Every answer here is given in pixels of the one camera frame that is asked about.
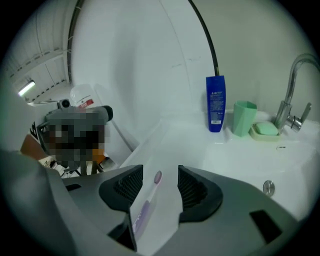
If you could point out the white bottle red label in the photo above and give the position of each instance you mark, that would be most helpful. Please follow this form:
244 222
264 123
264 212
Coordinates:
82 96

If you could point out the orange box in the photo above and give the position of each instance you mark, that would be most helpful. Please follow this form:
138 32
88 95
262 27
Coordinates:
98 155

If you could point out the white wash basin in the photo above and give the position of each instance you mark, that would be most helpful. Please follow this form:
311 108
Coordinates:
225 160

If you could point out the chrome drain plug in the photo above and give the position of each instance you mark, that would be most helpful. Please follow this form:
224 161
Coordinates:
268 187

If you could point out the ceiling tube light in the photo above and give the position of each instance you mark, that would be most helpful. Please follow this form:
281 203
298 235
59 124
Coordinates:
26 88

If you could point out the green soap bar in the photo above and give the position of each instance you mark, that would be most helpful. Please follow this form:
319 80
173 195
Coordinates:
266 128

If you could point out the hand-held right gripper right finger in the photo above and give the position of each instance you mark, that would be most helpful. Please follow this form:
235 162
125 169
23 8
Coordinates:
225 220

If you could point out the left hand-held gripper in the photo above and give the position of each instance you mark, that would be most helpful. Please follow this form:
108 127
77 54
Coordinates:
70 140

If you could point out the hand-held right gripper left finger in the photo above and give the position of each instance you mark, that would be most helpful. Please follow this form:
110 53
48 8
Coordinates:
95 200

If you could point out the white side cabinet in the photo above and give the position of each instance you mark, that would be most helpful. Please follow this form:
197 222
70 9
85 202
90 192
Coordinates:
122 147

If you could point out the person's left forearm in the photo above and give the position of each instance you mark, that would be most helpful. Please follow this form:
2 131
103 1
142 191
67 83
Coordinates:
32 147

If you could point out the green soap on dish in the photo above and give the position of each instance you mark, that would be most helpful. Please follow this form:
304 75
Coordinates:
265 138

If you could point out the blue bottle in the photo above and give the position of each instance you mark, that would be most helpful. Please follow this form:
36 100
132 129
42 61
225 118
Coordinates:
215 105

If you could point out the green plastic cup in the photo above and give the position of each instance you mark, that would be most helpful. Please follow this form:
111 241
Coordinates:
243 117

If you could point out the toothbrush with pink head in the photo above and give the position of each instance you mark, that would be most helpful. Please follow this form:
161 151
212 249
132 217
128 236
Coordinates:
150 197

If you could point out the chrome faucet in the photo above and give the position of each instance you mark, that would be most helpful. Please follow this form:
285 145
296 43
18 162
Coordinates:
290 95

